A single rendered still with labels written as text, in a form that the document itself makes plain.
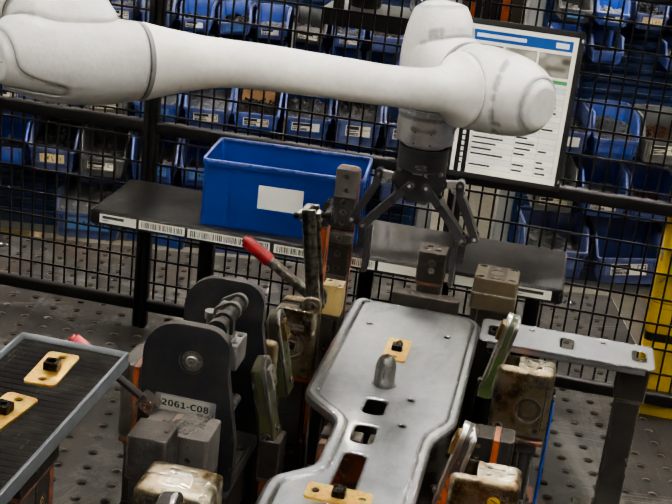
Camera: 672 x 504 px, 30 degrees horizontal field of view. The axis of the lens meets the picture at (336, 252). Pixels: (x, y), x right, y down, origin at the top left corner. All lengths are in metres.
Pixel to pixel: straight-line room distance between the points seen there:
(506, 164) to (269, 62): 0.90
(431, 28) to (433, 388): 0.53
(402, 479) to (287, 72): 0.55
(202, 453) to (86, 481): 0.66
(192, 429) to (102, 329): 1.19
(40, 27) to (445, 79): 0.52
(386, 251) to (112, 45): 0.94
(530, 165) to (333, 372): 0.73
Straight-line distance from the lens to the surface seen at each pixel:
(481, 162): 2.45
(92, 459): 2.23
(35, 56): 1.52
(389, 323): 2.10
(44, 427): 1.37
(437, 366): 1.97
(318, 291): 1.97
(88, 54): 1.54
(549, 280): 2.32
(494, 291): 2.20
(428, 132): 1.84
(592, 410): 2.63
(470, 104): 1.67
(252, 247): 1.98
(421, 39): 1.81
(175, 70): 1.59
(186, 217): 2.41
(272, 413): 1.71
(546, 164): 2.44
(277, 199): 2.34
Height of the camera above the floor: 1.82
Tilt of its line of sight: 20 degrees down
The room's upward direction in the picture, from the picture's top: 7 degrees clockwise
